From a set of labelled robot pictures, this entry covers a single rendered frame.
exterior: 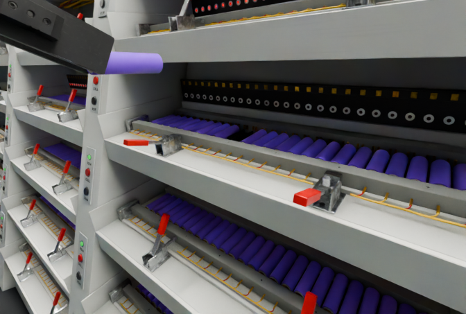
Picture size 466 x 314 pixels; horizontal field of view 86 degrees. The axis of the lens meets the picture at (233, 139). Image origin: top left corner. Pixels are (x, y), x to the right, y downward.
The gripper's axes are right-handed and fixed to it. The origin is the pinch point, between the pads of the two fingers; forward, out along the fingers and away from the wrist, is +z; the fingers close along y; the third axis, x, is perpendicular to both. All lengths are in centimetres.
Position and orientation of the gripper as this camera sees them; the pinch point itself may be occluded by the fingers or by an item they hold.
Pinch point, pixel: (49, 34)
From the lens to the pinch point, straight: 22.6
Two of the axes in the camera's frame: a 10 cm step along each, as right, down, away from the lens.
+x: -2.5, 9.7, -0.5
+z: 5.6, 1.9, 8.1
